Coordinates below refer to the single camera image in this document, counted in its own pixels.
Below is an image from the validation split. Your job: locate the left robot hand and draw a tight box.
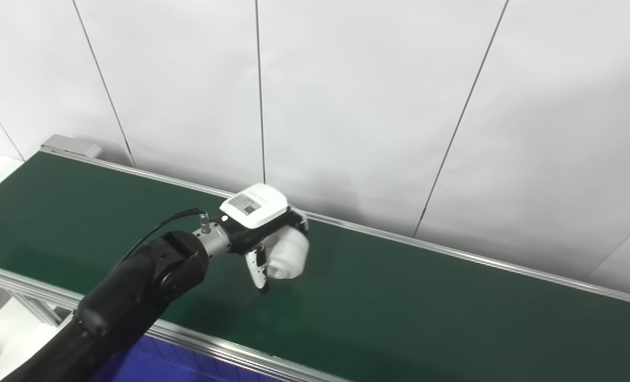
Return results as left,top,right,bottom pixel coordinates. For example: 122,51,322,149
218,183,310,293

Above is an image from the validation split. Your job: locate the white round plastic part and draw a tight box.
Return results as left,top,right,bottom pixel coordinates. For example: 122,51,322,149
265,227,310,280

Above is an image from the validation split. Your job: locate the green conveyor belt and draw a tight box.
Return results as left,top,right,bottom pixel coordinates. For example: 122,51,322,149
0,134,630,382
0,151,630,382

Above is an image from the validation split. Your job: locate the blue plastic bin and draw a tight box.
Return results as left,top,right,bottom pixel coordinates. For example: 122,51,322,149
89,334,315,382

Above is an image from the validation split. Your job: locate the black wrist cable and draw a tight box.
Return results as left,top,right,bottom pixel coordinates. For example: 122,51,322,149
115,208,210,269

